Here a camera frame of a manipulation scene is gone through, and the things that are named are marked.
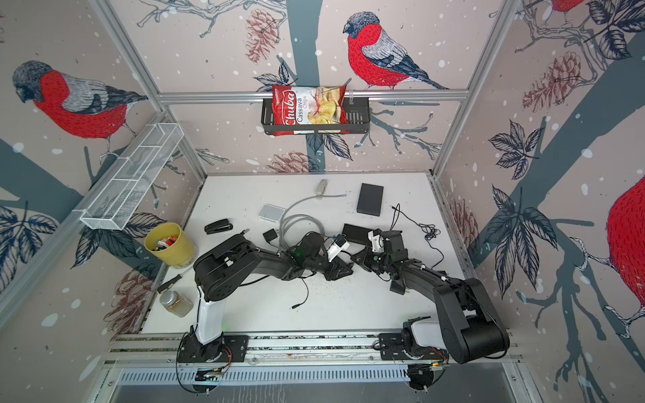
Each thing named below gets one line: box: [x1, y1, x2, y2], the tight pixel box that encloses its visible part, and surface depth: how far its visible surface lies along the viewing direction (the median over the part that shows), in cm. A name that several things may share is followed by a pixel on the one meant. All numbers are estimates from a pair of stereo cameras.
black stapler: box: [204, 218, 234, 236], surface depth 102 cm
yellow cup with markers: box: [144, 222, 199, 269], surface depth 87 cm
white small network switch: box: [257, 203, 286, 223], surface depth 106 cm
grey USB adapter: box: [315, 178, 329, 200], surface depth 117 cm
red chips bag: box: [272, 84, 350, 137], surface depth 90 cm
